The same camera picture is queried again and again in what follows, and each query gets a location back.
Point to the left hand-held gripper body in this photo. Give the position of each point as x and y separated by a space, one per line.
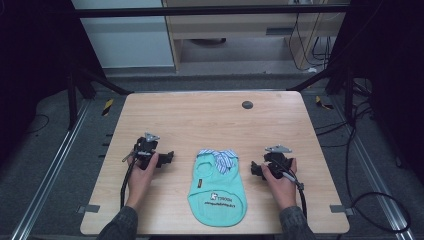
145 150

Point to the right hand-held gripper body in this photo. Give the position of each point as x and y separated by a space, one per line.
277 160

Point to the mint green pet shirt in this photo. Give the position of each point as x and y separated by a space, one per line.
217 193

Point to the person's right hand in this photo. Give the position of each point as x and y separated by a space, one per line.
282 188

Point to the person's left hand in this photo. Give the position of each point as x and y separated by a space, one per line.
140 181

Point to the grey round table grommet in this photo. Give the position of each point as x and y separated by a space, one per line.
247 105

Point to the black metal stand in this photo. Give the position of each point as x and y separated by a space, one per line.
80 90
336 86

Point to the white cabinet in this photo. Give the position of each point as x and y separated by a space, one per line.
126 33

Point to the grey table bracket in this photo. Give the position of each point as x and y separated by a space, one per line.
341 209
88 209

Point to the aluminium floor rail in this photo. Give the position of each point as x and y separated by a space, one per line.
373 170
46 176

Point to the black horizontal frame bar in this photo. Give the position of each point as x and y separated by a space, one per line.
206 11

